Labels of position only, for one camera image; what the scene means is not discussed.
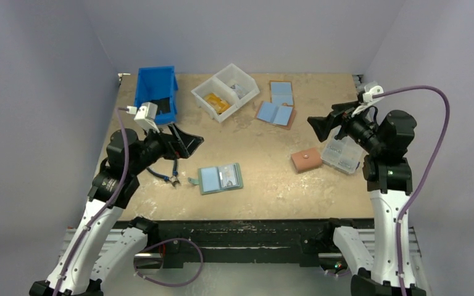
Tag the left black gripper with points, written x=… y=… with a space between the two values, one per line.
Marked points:
x=187 y=142

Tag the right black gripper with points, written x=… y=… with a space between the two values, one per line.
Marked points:
x=339 y=125

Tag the green card holder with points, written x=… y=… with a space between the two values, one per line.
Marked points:
x=215 y=179

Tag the credit card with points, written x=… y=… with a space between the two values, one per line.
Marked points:
x=240 y=91

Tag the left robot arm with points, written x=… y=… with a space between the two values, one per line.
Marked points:
x=82 y=269

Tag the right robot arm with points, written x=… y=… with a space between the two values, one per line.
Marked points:
x=388 y=270

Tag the clear plastic organizer box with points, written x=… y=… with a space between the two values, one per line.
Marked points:
x=344 y=154

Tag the pink leather pouch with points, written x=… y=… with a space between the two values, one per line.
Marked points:
x=306 y=160

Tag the open blue brown wallet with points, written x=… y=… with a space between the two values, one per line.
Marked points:
x=279 y=110

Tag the black block in bin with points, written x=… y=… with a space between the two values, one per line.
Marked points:
x=163 y=105

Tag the white divided tray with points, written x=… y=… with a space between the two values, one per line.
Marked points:
x=219 y=84

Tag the blue plastic bin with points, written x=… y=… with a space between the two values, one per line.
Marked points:
x=157 y=83

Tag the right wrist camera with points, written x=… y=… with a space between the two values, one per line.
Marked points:
x=367 y=96

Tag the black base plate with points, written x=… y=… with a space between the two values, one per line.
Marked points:
x=251 y=241

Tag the aluminium rail frame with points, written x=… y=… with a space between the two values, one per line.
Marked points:
x=381 y=261

